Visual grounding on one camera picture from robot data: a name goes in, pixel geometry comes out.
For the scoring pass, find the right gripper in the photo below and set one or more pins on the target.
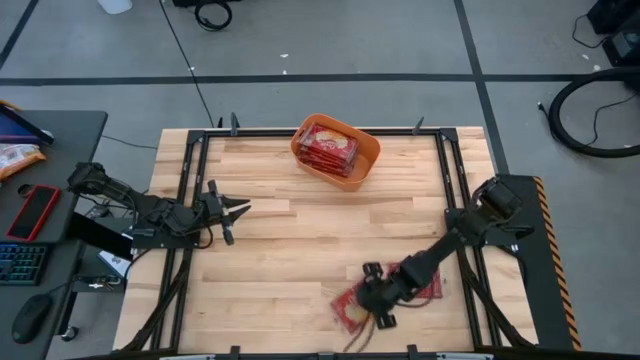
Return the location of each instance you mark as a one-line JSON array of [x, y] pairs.
[[387, 290]]

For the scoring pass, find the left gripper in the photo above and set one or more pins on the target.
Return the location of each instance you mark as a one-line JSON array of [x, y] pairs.
[[212, 207]]

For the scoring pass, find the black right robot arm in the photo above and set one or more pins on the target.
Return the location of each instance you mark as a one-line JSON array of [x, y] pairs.
[[440, 255]]

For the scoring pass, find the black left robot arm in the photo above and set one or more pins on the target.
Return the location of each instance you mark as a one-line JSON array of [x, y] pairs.
[[160, 212]]

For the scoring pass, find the white printed card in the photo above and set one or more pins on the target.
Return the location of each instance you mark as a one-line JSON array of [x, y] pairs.
[[114, 262]]

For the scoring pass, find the orange plastic basket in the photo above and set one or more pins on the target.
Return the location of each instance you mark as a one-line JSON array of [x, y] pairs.
[[367, 147]]

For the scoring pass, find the black desk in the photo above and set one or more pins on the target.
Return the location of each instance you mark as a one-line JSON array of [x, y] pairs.
[[75, 135]]

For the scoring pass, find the phone in red case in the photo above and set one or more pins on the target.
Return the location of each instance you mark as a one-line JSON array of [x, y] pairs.
[[32, 212]]

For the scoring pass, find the black caster wheel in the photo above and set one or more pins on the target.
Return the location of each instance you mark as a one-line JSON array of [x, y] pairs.
[[70, 333]]

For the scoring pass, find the backlit black keyboard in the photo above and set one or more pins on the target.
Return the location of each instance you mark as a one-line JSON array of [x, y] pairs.
[[22, 264]]

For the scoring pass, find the orange snack bag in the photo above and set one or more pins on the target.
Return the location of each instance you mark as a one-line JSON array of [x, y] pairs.
[[17, 157]]

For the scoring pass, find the black computer mouse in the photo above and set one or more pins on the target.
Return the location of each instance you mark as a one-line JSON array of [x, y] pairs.
[[31, 317]]

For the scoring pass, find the white bucket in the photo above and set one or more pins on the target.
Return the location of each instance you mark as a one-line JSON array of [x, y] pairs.
[[115, 5]]

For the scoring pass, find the black equipment box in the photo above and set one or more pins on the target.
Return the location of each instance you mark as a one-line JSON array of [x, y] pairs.
[[622, 30]]

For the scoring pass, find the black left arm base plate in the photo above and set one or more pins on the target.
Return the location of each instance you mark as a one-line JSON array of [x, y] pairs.
[[165, 242]]

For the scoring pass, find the black aluminium table frame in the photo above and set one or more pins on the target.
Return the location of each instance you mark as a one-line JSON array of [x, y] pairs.
[[260, 133]]

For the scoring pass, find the hazard striped black base plate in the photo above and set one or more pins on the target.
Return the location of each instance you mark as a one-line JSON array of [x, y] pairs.
[[540, 280]]

